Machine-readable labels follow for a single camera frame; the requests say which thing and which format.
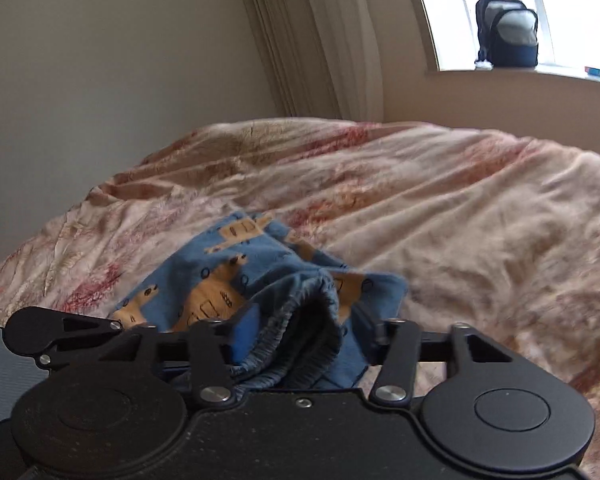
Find navy and grey backpack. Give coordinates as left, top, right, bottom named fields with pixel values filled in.
left=474, top=0, right=540, bottom=69

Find blue pants with orange print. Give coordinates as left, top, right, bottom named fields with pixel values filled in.
left=107, top=211, right=411, bottom=393

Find beige pleated curtain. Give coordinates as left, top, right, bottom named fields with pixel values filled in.
left=237, top=0, right=387, bottom=123

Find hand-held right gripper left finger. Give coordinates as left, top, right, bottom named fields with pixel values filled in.
left=96, top=306, right=262, bottom=405

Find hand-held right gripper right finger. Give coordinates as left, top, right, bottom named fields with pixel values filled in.
left=352, top=304, right=517, bottom=407

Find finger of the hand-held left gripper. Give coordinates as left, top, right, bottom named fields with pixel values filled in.
left=2, top=306, right=127, bottom=372

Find white framed window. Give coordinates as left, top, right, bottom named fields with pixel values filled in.
left=407, top=0, right=600, bottom=83

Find floral beige blanket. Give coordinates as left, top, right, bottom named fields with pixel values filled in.
left=0, top=117, right=600, bottom=401

